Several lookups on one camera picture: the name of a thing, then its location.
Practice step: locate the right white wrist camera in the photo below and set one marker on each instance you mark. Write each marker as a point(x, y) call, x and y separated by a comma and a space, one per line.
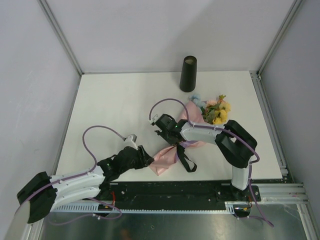
point(154, 119)

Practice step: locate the black cylindrical vase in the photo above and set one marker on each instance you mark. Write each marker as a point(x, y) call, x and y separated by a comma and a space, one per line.
point(188, 74)

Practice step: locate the pink paper flower bouquet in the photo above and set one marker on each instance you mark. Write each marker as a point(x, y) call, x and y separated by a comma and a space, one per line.
point(200, 132)

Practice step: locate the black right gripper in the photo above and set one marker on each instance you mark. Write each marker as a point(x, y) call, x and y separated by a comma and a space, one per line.
point(162, 134)

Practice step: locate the aluminium frame post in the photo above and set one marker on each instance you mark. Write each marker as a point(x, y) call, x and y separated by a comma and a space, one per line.
point(284, 27)
point(56, 27)

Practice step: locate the aluminium frame profile right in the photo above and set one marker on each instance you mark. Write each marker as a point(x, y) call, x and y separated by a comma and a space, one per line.
point(285, 190)

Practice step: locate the black ribbon gold lettering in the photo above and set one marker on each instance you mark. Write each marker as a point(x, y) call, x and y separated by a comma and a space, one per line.
point(189, 165)

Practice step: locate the aluminium frame post right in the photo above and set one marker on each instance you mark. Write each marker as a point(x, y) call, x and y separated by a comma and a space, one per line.
point(284, 27)

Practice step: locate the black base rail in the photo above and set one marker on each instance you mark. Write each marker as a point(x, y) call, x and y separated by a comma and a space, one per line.
point(164, 193)

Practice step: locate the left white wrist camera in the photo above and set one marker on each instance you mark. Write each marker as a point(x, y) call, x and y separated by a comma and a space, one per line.
point(130, 141)

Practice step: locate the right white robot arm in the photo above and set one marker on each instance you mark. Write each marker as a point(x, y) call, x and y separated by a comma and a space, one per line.
point(234, 142)

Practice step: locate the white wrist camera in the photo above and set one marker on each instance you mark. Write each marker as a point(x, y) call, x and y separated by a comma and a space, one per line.
point(154, 119)
point(130, 141)

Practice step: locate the aluminium frame post left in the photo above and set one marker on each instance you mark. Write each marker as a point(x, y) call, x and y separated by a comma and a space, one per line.
point(56, 27)

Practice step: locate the white slotted cable duct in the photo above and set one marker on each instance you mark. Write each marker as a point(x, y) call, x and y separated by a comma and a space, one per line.
point(208, 207)

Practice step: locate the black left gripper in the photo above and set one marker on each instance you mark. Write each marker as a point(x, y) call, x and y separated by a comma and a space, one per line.
point(144, 159)

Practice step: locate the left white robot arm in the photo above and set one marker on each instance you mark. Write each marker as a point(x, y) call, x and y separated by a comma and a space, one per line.
point(46, 193)

